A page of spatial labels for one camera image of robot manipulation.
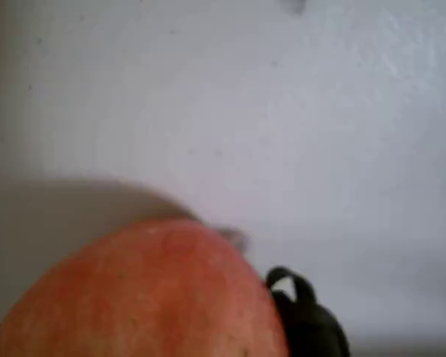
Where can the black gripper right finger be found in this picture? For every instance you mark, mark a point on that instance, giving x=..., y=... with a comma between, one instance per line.
x=308, y=320

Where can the red yellow apple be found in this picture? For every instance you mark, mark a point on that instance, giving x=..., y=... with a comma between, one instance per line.
x=145, y=294

